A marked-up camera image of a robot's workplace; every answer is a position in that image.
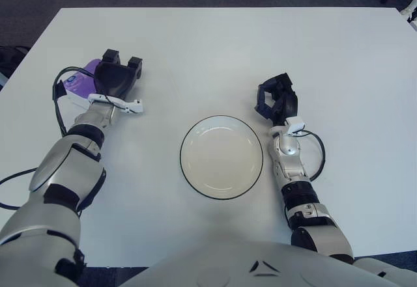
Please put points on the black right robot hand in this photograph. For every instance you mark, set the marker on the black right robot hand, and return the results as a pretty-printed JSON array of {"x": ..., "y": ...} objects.
[{"x": 288, "y": 104}]

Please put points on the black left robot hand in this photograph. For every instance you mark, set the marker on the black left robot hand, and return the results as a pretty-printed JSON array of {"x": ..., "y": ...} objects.
[{"x": 112, "y": 78}]

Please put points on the purple tissue paper pack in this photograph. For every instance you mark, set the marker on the purple tissue paper pack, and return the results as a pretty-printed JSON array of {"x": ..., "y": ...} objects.
[{"x": 81, "y": 82}]

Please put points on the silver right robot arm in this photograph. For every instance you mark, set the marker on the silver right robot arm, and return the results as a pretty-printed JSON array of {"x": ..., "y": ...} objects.
[{"x": 286, "y": 150}]

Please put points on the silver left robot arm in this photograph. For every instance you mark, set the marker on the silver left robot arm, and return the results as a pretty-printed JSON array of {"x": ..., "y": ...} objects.
[{"x": 65, "y": 170}]

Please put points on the white plate with black rim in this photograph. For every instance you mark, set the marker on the white plate with black rim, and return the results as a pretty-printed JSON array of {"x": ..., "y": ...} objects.
[{"x": 221, "y": 160}]

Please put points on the black bag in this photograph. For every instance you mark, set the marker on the black bag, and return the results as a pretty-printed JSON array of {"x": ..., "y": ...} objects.
[{"x": 9, "y": 59}]

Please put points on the white adjacent table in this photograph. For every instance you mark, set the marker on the white adjacent table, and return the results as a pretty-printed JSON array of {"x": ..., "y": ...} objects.
[{"x": 414, "y": 26}]

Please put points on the grey robot torso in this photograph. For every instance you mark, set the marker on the grey robot torso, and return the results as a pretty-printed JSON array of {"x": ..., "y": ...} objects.
[{"x": 228, "y": 264}]

